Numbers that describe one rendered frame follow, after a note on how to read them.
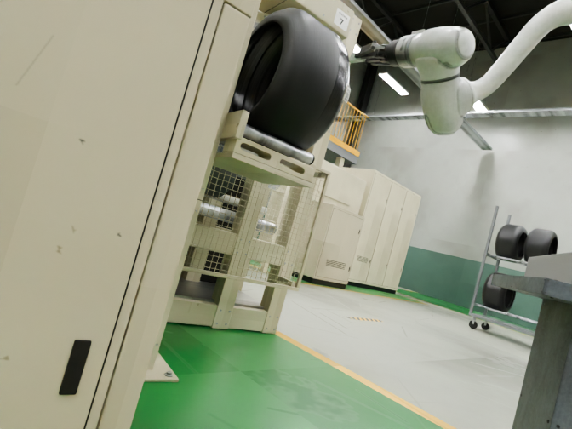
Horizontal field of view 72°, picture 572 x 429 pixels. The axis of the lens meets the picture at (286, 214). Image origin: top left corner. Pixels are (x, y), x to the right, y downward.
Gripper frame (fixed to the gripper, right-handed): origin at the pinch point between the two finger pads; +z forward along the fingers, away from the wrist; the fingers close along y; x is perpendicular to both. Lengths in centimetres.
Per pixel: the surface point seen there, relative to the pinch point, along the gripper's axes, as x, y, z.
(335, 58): -0.4, 0.4, 12.0
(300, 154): 35.6, -4.0, 17.5
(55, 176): 59, 77, -52
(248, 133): 36.4, 19.7, 17.5
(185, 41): 35, 66, -49
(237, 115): 32.5, 26.1, 17.0
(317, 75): 9.2, 6.8, 9.5
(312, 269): 149, -318, 341
